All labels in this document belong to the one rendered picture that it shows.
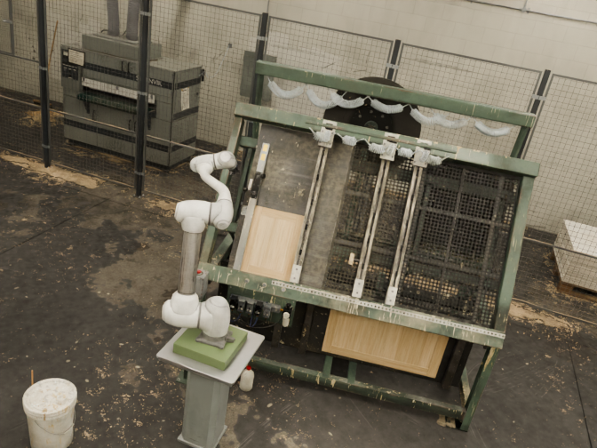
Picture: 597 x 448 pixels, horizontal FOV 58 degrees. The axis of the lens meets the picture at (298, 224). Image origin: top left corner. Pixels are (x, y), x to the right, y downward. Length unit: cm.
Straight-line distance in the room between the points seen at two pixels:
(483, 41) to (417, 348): 503
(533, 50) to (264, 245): 536
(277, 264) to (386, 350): 110
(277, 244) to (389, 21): 503
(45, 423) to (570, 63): 725
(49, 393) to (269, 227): 177
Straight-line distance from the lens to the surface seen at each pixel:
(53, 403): 371
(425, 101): 441
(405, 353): 434
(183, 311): 323
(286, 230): 393
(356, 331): 424
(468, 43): 821
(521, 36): 821
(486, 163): 404
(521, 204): 412
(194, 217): 309
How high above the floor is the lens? 290
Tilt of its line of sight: 25 degrees down
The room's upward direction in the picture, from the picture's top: 10 degrees clockwise
